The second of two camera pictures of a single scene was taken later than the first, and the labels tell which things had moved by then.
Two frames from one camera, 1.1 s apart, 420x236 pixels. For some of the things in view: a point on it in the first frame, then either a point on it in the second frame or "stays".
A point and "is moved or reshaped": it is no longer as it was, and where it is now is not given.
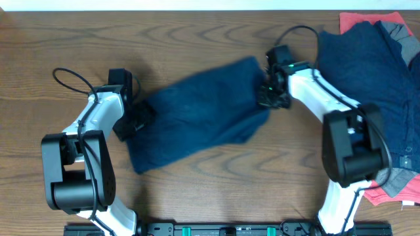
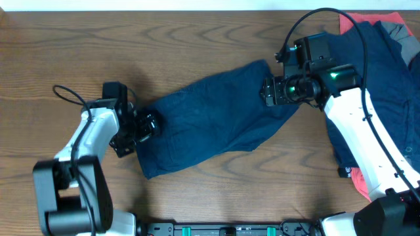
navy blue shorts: [199, 111] is moved or reshaped
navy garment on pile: [363, 63] stays
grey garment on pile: [401, 178] stays
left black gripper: [146, 118] → [147, 132]
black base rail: [232, 229] stays
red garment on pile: [409, 193] stays
